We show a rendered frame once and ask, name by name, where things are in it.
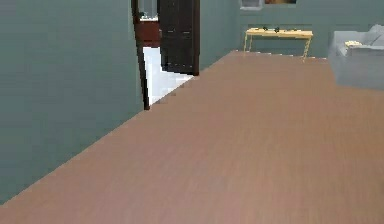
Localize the light grey sofa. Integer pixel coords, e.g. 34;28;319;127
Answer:
327;23;384;92

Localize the dark brown room door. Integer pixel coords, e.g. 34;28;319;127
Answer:
157;0;201;76

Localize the red brown bathroom cabinet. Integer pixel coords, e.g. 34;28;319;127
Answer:
134;18;162;48

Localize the orange framed wall picture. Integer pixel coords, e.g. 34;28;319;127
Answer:
264;0;298;6

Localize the yellow wooden side table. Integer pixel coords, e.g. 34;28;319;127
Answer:
243;27;314;63

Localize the white framed window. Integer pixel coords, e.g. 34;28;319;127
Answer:
239;0;264;11

